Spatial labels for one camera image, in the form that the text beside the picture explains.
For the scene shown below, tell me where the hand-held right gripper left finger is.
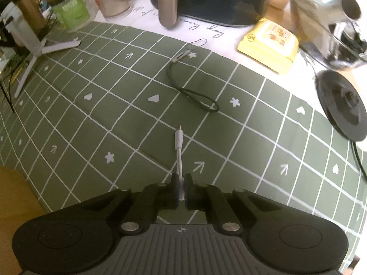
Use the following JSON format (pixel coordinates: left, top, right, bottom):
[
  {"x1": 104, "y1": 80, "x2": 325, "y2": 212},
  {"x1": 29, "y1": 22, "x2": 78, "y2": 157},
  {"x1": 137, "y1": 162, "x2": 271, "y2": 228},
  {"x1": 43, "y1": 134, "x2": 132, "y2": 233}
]
[{"x1": 83, "y1": 173, "x2": 182, "y2": 233}]

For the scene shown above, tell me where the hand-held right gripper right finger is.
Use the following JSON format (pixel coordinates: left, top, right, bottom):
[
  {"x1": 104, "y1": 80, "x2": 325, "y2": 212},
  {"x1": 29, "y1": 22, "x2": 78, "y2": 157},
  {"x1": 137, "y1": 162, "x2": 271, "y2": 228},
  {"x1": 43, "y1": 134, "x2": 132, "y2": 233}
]
[{"x1": 184, "y1": 173, "x2": 276, "y2": 233}]

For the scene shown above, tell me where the white cable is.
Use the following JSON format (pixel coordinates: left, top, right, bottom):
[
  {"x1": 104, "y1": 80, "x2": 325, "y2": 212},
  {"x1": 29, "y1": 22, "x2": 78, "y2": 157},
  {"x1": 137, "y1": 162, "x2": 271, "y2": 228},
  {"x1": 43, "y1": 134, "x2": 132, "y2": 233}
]
[{"x1": 173, "y1": 125, "x2": 185, "y2": 201}]

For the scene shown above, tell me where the yellow wipes pack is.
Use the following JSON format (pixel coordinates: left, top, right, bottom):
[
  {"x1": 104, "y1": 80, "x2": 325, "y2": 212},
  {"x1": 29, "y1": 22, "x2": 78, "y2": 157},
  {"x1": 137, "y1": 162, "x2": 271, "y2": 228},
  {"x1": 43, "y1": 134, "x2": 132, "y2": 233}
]
[{"x1": 237, "y1": 18, "x2": 300, "y2": 73}]

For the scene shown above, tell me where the black kettle base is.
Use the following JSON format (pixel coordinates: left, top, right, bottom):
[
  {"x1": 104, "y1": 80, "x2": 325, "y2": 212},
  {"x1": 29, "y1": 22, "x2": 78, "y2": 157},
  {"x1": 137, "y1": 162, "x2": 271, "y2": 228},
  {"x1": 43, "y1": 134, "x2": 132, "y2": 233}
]
[{"x1": 314, "y1": 70, "x2": 367, "y2": 142}]

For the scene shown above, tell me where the black air fryer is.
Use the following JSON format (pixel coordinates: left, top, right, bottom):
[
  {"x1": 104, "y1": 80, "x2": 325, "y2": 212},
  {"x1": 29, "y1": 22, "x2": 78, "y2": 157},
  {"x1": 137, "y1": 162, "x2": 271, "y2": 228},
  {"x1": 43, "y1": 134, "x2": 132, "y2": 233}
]
[{"x1": 147, "y1": 0, "x2": 271, "y2": 28}]

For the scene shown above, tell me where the clear glass bowl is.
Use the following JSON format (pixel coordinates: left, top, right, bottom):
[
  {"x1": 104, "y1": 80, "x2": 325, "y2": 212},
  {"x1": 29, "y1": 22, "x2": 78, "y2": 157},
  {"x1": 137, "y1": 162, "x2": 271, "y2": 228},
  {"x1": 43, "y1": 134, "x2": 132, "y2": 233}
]
[{"x1": 288, "y1": 0, "x2": 367, "y2": 69}]

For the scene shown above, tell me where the green label jar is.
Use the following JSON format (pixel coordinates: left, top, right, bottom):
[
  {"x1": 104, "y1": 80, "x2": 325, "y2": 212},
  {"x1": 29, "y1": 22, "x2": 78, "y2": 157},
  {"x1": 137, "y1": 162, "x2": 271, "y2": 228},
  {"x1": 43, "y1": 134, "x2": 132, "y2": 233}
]
[{"x1": 52, "y1": 0, "x2": 96, "y2": 33}]

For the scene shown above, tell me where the white gimbal tripod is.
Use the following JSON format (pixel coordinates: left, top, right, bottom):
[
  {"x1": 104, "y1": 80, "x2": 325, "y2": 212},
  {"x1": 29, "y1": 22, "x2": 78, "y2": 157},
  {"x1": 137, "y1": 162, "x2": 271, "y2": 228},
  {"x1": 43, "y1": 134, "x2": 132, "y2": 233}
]
[{"x1": 6, "y1": 1, "x2": 81, "y2": 98}]

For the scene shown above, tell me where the brown wooden holder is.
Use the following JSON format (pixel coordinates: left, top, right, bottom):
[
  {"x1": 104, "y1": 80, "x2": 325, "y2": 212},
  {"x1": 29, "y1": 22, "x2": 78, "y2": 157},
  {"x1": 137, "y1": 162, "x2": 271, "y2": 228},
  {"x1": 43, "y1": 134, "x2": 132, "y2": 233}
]
[{"x1": 16, "y1": 0, "x2": 48, "y2": 35}]

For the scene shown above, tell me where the silver cylinder tool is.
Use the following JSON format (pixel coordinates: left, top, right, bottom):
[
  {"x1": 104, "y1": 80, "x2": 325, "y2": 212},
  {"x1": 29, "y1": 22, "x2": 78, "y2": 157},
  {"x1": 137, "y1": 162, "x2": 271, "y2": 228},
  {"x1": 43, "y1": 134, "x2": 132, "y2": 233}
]
[{"x1": 318, "y1": 0, "x2": 362, "y2": 25}]

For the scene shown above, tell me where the grey lanyard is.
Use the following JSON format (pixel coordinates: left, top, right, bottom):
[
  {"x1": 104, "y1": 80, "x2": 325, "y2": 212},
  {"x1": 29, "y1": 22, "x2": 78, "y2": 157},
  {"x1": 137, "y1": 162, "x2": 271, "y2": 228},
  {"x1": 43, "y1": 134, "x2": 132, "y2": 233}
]
[{"x1": 169, "y1": 38, "x2": 220, "y2": 113}]

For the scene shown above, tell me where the black kettle base cable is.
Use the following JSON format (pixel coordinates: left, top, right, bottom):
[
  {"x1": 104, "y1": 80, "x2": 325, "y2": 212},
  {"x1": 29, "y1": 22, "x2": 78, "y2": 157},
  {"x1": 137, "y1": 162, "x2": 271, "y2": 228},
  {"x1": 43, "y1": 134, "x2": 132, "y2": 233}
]
[{"x1": 350, "y1": 140, "x2": 367, "y2": 182}]

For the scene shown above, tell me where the thin black cable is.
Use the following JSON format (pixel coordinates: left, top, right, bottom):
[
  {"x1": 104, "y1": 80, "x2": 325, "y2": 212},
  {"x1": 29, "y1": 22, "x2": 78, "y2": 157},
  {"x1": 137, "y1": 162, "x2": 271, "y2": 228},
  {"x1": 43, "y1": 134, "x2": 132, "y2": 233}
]
[{"x1": 0, "y1": 77, "x2": 16, "y2": 113}]

